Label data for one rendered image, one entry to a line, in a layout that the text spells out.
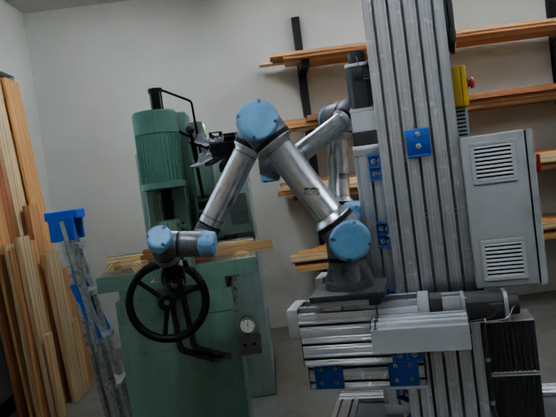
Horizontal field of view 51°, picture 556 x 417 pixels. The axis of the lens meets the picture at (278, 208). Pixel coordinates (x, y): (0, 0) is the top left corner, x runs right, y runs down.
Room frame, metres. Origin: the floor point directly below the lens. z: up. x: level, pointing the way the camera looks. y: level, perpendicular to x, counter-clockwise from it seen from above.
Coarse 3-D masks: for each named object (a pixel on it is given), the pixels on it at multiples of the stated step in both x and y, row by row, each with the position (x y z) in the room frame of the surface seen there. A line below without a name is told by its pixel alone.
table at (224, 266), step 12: (252, 252) 2.30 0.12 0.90; (204, 264) 2.17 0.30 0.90; (216, 264) 2.17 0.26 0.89; (228, 264) 2.18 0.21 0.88; (240, 264) 2.18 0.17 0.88; (252, 264) 2.18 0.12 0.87; (108, 276) 2.15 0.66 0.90; (120, 276) 2.15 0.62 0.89; (132, 276) 2.15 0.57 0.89; (144, 276) 2.16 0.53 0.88; (204, 276) 2.17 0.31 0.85; (216, 276) 2.17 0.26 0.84; (108, 288) 2.15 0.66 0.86; (120, 288) 2.15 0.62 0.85; (156, 288) 2.07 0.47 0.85
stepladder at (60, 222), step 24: (48, 216) 2.86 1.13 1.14; (72, 216) 2.87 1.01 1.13; (72, 240) 2.89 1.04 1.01; (72, 264) 2.84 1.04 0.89; (72, 288) 2.85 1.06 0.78; (96, 288) 2.94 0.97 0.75; (96, 312) 3.03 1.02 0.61; (96, 336) 2.84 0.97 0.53; (96, 360) 2.87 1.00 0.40; (120, 384) 2.87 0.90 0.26; (120, 408) 2.85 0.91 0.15
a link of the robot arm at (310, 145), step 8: (344, 104) 2.27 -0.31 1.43; (336, 112) 2.25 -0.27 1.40; (344, 112) 2.23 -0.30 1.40; (328, 120) 2.22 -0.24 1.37; (336, 120) 2.22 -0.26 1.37; (344, 120) 2.22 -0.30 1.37; (320, 128) 2.19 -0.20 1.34; (328, 128) 2.19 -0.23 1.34; (336, 128) 2.20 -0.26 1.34; (344, 128) 2.23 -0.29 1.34; (312, 136) 2.17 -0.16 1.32; (320, 136) 2.17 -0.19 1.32; (328, 136) 2.19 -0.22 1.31; (336, 136) 2.21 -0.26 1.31; (296, 144) 2.15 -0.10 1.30; (304, 144) 2.14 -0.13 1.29; (312, 144) 2.15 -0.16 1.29; (320, 144) 2.17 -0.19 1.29; (304, 152) 2.13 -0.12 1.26; (312, 152) 2.15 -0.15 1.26; (272, 168) 2.14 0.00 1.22
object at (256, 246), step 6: (264, 240) 2.34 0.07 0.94; (270, 240) 2.34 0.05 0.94; (222, 246) 2.33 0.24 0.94; (228, 246) 2.33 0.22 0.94; (234, 246) 2.33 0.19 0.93; (240, 246) 2.33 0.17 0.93; (246, 246) 2.34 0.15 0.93; (252, 246) 2.34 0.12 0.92; (258, 246) 2.34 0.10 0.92; (264, 246) 2.34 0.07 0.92; (270, 246) 2.34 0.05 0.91; (222, 252) 2.33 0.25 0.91; (228, 252) 2.33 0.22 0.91; (234, 252) 2.33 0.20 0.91; (132, 258) 2.31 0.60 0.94; (138, 258) 2.31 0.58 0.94
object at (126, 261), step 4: (240, 240) 2.36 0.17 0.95; (244, 240) 2.36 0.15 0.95; (248, 240) 2.36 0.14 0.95; (252, 240) 2.36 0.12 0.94; (220, 244) 2.35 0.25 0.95; (224, 244) 2.35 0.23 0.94; (228, 244) 2.35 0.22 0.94; (120, 256) 2.33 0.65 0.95; (124, 256) 2.33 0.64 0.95; (128, 256) 2.33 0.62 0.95; (132, 256) 2.33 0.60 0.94; (136, 256) 2.33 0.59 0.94; (108, 260) 2.32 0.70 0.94; (112, 260) 2.32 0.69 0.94; (116, 260) 2.32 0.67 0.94; (120, 260) 2.32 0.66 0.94; (124, 260) 2.33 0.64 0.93; (128, 260) 2.33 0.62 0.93; (124, 264) 2.33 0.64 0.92; (128, 264) 2.33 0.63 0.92; (124, 268) 2.33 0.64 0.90
